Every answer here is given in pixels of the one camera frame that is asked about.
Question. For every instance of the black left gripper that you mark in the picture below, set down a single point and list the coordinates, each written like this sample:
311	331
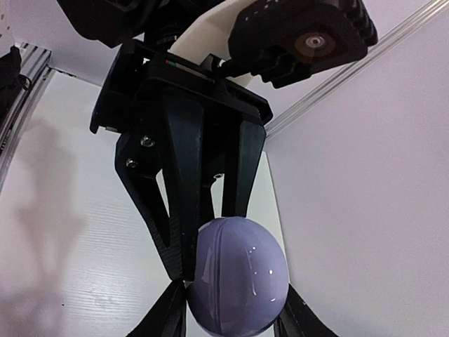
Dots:
159	155

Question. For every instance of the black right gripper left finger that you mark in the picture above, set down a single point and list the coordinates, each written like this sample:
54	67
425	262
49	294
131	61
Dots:
167	317

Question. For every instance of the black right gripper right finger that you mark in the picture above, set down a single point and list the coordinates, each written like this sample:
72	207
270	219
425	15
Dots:
298	320

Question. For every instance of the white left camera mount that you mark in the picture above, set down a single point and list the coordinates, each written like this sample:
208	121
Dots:
205	41

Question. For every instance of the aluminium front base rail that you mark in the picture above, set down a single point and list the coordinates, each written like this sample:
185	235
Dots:
24	71

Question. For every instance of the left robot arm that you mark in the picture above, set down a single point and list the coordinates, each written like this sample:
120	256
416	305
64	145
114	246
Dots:
156	24

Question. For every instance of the purple earbud charging case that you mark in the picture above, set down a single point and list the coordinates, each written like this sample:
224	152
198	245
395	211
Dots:
241	278

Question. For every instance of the aluminium left corner post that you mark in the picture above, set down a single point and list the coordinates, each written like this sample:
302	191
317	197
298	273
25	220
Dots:
395	37

